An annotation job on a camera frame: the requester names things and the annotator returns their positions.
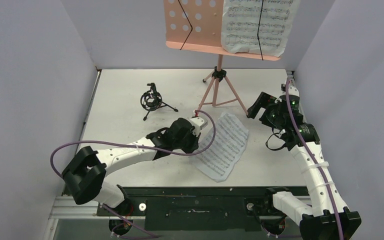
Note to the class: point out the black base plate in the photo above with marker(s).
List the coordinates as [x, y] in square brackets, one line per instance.
[199, 208]

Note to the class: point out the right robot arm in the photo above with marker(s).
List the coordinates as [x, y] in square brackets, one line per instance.
[327, 217]

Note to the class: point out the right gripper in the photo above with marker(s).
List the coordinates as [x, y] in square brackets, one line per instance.
[260, 108]

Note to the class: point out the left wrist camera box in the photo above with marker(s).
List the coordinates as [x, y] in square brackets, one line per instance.
[198, 122]

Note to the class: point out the aluminium rail frame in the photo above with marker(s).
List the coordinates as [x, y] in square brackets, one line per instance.
[120, 224]

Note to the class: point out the sheet music page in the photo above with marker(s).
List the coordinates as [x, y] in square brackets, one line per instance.
[229, 144]
[260, 27]

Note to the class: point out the pink music stand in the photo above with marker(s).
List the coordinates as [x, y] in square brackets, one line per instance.
[196, 25]

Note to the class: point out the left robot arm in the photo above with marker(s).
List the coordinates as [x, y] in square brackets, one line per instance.
[86, 172]

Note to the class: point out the black microphone tripod mount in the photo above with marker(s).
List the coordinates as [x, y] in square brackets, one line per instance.
[152, 100]

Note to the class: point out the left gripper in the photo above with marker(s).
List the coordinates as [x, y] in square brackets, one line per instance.
[194, 144]

